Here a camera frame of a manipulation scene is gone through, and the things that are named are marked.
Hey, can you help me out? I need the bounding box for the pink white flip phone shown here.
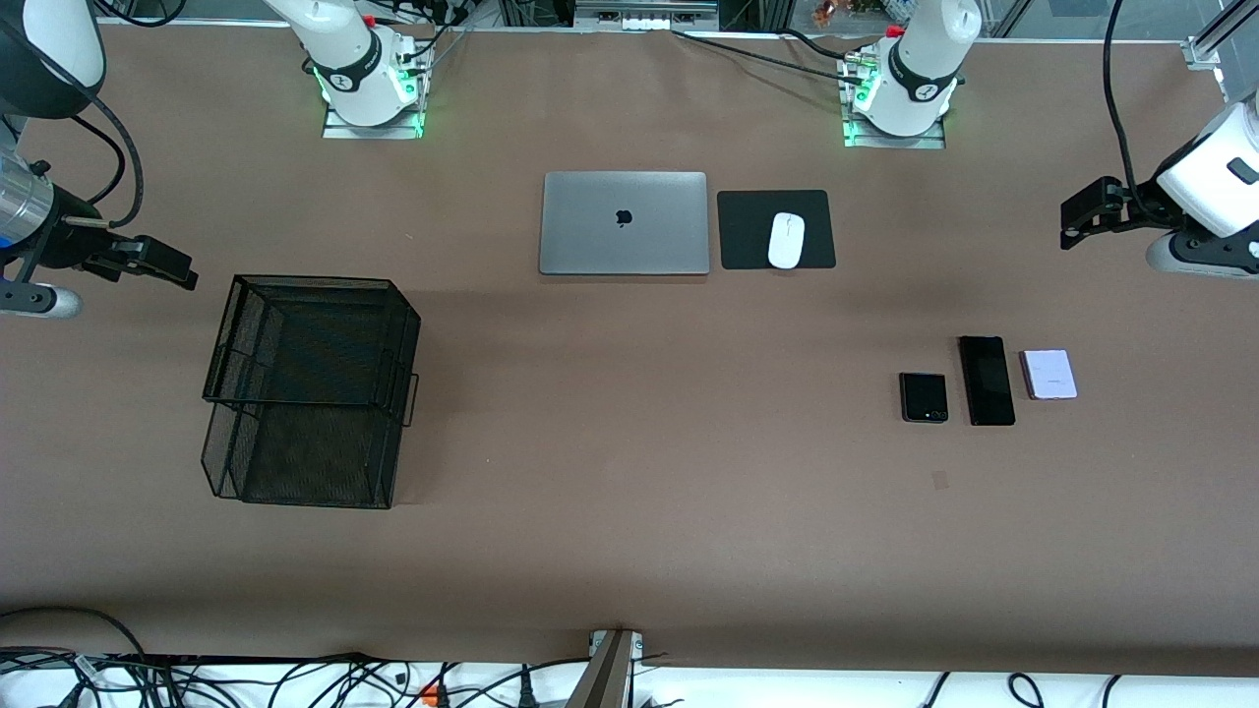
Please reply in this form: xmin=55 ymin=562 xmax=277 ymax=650
xmin=1020 ymin=348 xmax=1079 ymax=401

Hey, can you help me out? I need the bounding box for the long black smartphone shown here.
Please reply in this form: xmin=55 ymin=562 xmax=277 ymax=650
xmin=958 ymin=334 xmax=1017 ymax=428

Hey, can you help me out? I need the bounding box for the small black flip phone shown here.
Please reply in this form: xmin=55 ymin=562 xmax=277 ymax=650
xmin=898 ymin=371 xmax=950 ymax=425

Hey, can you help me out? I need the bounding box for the black mesh two-tier basket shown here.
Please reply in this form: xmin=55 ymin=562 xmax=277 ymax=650
xmin=201 ymin=274 xmax=422 ymax=510

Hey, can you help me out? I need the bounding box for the white computer mouse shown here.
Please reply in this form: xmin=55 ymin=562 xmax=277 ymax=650
xmin=767 ymin=211 xmax=807 ymax=269

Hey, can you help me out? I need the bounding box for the black mouse pad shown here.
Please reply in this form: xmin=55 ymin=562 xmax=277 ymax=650
xmin=716 ymin=189 xmax=837 ymax=270

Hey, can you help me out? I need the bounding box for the grey closed laptop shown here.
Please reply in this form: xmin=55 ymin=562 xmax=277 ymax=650
xmin=538 ymin=171 xmax=710 ymax=276

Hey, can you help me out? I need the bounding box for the white power strip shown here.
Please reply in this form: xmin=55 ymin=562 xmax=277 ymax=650
xmin=573 ymin=2 xmax=721 ymax=31

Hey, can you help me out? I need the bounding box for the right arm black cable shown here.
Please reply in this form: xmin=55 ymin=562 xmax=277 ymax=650
xmin=69 ymin=103 xmax=146 ymax=232

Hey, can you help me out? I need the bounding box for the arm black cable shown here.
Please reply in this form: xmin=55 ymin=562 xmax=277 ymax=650
xmin=69 ymin=103 xmax=146 ymax=232
xmin=1103 ymin=0 xmax=1171 ymax=225

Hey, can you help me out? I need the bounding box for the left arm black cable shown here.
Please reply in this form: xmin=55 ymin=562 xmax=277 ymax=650
xmin=1103 ymin=0 xmax=1171 ymax=225

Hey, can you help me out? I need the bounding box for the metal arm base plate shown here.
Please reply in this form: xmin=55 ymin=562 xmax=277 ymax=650
xmin=322 ymin=39 xmax=427 ymax=141
xmin=841 ymin=49 xmax=947 ymax=150

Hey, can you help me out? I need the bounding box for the aluminium frame corner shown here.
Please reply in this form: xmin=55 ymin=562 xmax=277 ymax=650
xmin=1183 ymin=0 xmax=1259 ymax=72

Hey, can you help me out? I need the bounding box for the thick black arched cable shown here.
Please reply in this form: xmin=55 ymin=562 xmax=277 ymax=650
xmin=0 ymin=605 xmax=149 ymax=662

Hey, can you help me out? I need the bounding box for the black cable across table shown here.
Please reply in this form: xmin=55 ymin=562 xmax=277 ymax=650
xmin=672 ymin=29 xmax=867 ymax=82

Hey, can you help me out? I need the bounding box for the thin black curved cable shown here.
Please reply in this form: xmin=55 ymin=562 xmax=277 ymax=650
xmin=433 ymin=656 xmax=593 ymax=708

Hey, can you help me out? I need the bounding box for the grey metal camera mount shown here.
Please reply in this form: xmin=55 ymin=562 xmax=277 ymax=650
xmin=566 ymin=628 xmax=646 ymax=708

